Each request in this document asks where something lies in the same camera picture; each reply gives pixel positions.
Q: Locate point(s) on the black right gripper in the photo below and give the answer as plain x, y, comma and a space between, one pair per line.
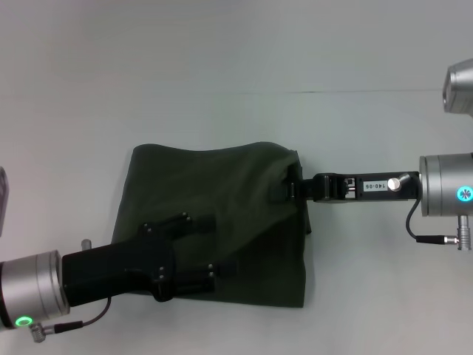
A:
369, 186

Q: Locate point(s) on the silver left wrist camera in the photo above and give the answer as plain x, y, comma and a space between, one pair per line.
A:
3, 199

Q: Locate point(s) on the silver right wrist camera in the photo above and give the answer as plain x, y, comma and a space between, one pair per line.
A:
462, 88

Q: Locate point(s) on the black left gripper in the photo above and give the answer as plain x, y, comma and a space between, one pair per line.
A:
111, 266

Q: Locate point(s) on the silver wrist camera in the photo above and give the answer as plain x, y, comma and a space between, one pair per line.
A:
462, 88
3, 199

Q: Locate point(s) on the dark green FREE! t-shirt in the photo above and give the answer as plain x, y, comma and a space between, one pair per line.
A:
240, 222

